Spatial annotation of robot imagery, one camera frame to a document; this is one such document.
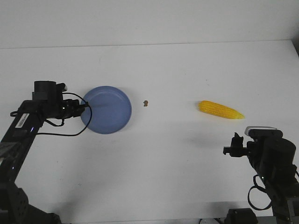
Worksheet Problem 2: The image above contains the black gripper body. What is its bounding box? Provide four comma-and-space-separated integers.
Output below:
61, 99, 81, 119
223, 137, 251, 157

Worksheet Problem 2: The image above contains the blue round plate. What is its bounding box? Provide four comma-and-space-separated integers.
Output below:
81, 86, 132, 134

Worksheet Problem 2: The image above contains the yellow corn cob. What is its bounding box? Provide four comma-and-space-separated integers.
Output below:
198, 100, 245, 119

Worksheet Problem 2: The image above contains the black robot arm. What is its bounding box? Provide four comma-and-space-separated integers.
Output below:
223, 126, 299, 224
0, 81, 90, 224

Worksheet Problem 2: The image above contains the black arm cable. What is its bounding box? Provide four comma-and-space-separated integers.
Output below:
10, 92, 93, 137
247, 174, 274, 210

